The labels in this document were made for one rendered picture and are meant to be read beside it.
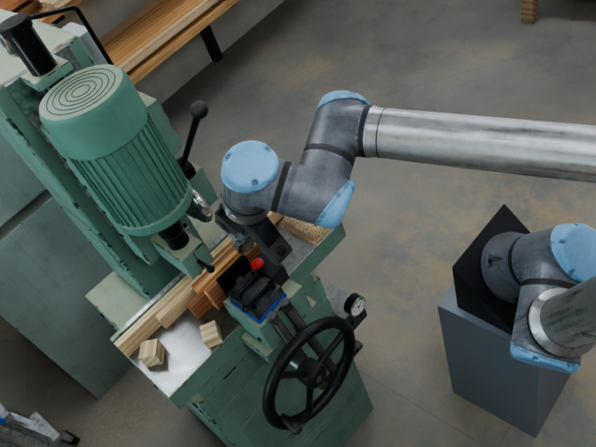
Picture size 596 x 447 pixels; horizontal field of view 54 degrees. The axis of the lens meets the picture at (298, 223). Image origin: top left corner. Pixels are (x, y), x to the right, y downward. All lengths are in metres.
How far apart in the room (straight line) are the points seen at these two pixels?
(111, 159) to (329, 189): 0.42
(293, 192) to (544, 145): 0.38
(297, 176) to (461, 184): 1.91
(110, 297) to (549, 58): 2.62
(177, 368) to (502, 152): 0.86
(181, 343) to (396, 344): 1.09
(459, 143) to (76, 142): 0.65
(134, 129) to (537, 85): 2.54
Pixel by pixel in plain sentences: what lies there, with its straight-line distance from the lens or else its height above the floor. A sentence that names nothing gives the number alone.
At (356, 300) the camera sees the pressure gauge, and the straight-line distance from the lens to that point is 1.60.
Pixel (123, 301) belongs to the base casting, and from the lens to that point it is 1.75.
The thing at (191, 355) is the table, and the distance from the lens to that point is 1.40.
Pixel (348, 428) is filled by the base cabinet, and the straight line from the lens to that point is 2.12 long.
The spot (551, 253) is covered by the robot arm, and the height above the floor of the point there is 0.85.
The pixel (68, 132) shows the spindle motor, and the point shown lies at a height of 1.48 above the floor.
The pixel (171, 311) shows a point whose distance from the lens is 1.45.
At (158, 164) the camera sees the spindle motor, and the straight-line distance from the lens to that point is 1.17.
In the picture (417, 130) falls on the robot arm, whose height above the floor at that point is 1.37.
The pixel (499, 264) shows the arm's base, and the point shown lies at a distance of 1.57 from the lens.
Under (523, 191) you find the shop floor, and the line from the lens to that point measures 2.75.
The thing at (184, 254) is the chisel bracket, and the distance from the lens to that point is 1.35.
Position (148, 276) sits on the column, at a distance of 1.62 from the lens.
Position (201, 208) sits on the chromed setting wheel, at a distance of 1.48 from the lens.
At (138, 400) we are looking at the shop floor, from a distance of 2.58.
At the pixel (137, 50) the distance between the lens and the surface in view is 3.40.
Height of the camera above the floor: 1.98
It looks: 45 degrees down
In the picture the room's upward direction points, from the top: 22 degrees counter-clockwise
